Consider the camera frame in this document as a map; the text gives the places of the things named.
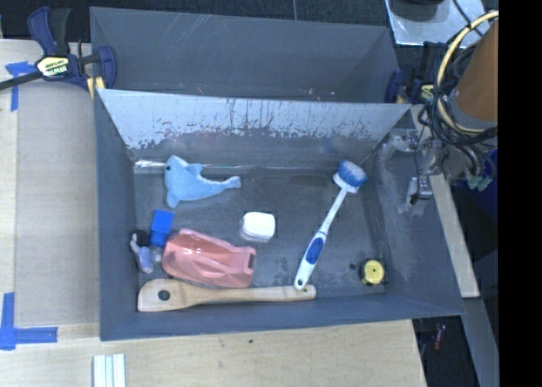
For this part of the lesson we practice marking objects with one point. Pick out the wooden spatula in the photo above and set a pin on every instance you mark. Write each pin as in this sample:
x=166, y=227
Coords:
x=190, y=295

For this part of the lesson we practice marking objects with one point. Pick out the grey metal bin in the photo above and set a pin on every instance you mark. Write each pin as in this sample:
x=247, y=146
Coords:
x=271, y=59

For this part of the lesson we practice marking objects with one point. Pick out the pale wood flat board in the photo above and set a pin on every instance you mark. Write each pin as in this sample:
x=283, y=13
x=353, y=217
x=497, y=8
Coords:
x=55, y=207

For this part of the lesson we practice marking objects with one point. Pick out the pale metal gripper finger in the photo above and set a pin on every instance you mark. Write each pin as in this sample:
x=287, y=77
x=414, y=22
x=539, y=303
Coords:
x=410, y=140
x=423, y=189

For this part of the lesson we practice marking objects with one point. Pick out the white soap bar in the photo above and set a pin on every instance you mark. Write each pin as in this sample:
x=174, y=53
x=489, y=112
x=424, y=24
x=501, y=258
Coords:
x=259, y=225

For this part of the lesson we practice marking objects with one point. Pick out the blue toy dolphin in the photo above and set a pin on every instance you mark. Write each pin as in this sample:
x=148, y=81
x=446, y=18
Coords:
x=188, y=186

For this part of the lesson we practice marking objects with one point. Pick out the blue and white dish brush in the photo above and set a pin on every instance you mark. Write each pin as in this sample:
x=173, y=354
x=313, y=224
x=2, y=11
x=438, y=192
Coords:
x=315, y=250

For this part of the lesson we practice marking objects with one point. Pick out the pale purple toy figure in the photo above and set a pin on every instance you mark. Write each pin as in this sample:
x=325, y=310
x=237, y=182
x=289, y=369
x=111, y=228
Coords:
x=144, y=255

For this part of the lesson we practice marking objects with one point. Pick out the blue block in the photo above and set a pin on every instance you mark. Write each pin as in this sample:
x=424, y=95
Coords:
x=162, y=226

